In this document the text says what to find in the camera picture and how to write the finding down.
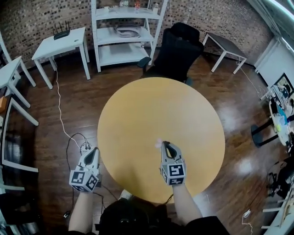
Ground white wooden table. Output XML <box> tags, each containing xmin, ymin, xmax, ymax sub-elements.
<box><xmin>0</xmin><ymin>56</ymin><xmax>37</xmax><ymax>109</ymax></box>

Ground wide dark-framed window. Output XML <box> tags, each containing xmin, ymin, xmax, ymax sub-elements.
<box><xmin>272</xmin><ymin>72</ymin><xmax>294</xmax><ymax>95</ymax></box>

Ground black headrest office chair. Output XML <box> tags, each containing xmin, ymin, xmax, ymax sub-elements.
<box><xmin>137</xmin><ymin>22</ymin><xmax>205</xmax><ymax>84</ymax></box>

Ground small white table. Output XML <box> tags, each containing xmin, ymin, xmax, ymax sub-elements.
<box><xmin>31</xmin><ymin>27</ymin><xmax>91</xmax><ymax>90</ymax></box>

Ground white power strip black plugs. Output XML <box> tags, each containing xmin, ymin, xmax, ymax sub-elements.
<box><xmin>79</xmin><ymin>141</ymin><xmax>93</xmax><ymax>151</ymax></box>

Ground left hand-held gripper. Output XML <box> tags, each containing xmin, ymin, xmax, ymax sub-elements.
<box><xmin>69</xmin><ymin>146</ymin><xmax>102</xmax><ymax>193</ymax></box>

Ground person's right forearm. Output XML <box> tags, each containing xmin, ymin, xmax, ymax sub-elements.
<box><xmin>172</xmin><ymin>185</ymin><xmax>203</xmax><ymax>224</ymax></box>

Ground white shelf unit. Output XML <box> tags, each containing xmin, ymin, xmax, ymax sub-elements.
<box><xmin>91</xmin><ymin>0</ymin><xmax>170</xmax><ymax>73</ymax></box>

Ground person's left forearm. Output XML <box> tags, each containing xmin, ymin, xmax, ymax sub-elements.
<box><xmin>68</xmin><ymin>191</ymin><xmax>94</xmax><ymax>232</ymax></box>

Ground thin white cable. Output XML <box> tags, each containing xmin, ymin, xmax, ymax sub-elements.
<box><xmin>237</xmin><ymin>61</ymin><xmax>268</xmax><ymax>100</ymax></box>

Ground person's left white shoe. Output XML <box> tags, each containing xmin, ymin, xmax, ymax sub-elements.
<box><xmin>120</xmin><ymin>189</ymin><xmax>134</xmax><ymax>200</ymax></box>

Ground white power cable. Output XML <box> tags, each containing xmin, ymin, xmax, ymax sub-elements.
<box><xmin>240</xmin><ymin>215</ymin><xmax>254</xmax><ymax>233</ymax></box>

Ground large round wooden table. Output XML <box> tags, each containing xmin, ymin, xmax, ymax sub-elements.
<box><xmin>97</xmin><ymin>77</ymin><xmax>226</xmax><ymax>204</ymax></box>

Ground dark-top table white legs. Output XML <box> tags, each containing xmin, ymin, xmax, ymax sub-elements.
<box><xmin>202</xmin><ymin>32</ymin><xmax>248</xmax><ymax>75</ymax></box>

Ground long wooden desk white legs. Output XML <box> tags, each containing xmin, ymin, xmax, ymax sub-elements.
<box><xmin>261</xmin><ymin>190</ymin><xmax>294</xmax><ymax>235</ymax></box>

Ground round white table black pedestal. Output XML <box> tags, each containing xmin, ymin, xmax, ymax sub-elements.
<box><xmin>250</xmin><ymin>97</ymin><xmax>294</xmax><ymax>148</ymax></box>

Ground grey folded cloth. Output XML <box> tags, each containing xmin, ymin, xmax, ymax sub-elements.
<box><xmin>114</xmin><ymin>25</ymin><xmax>142</xmax><ymax>39</ymax></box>

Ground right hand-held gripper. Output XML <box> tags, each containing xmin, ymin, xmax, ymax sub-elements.
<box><xmin>159</xmin><ymin>141</ymin><xmax>186</xmax><ymax>186</ymax></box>

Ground white frame table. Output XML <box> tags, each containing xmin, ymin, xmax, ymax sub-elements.
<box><xmin>0</xmin><ymin>96</ymin><xmax>40</xmax><ymax>173</ymax></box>

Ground black router with antennas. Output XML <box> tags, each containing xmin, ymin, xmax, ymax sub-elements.
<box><xmin>52</xmin><ymin>20</ymin><xmax>71</xmax><ymax>41</ymax></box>

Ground black swivel office chair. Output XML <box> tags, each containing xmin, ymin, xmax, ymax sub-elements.
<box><xmin>267</xmin><ymin>157</ymin><xmax>294</xmax><ymax>199</ymax></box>

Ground long white floor cable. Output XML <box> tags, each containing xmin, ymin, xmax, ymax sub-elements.
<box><xmin>52</xmin><ymin>57</ymin><xmax>81</xmax><ymax>147</ymax></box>

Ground person's black clothing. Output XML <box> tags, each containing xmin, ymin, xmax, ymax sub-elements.
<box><xmin>94</xmin><ymin>198</ymin><xmax>230</xmax><ymax>235</ymax></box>

